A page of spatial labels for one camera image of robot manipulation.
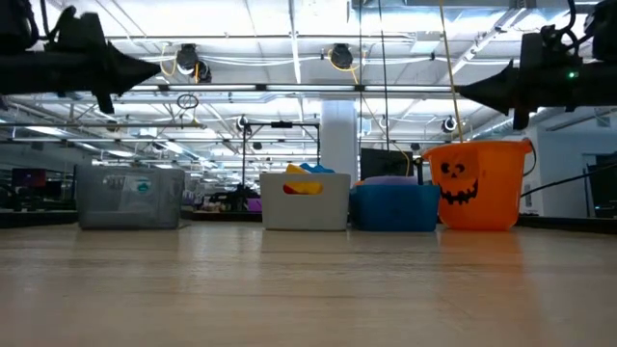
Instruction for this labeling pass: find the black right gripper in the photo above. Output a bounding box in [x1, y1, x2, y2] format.
[457, 23, 587, 131]

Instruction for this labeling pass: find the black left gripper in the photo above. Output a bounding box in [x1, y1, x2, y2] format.
[0, 5, 162, 116]

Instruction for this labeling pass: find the orange pumpkin bucket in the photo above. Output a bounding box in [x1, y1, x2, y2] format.
[421, 138, 536, 232]

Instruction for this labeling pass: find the dark background screen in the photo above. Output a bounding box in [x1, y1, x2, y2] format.
[585, 152, 617, 218]

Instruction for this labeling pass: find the dark background monitor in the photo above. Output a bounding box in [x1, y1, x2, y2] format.
[11, 168, 48, 189]

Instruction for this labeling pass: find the grey plastic tray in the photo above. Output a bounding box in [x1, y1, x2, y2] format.
[74, 165, 187, 230]

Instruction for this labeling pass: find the black background monitor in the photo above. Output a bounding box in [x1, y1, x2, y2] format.
[360, 147, 421, 182]

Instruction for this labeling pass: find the teal plastic tray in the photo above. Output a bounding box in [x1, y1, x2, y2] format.
[349, 184, 442, 233]

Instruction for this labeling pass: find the black background robot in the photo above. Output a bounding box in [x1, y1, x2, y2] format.
[210, 184, 261, 213]

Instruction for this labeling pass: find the white building pillar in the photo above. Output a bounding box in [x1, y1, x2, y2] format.
[319, 99, 360, 182]

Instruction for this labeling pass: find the long ceiling light bar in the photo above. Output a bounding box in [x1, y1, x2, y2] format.
[129, 83, 467, 93]

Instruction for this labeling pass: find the clear grey plastic bin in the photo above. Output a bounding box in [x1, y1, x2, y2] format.
[258, 172, 352, 231]

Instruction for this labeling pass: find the black coiled cable ring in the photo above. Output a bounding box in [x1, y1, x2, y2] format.
[175, 93, 201, 111]

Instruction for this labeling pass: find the yellow hanging cable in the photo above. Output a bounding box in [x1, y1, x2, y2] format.
[437, 0, 465, 145]

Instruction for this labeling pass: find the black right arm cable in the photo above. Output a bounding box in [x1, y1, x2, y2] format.
[520, 162, 617, 199]

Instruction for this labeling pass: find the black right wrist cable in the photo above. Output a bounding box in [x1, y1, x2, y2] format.
[539, 0, 587, 54]

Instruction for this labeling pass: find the thin black hanging cable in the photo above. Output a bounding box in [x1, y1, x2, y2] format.
[357, 0, 364, 150]

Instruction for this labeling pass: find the black background frame stand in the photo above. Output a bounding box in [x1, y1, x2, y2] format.
[240, 120, 322, 175]

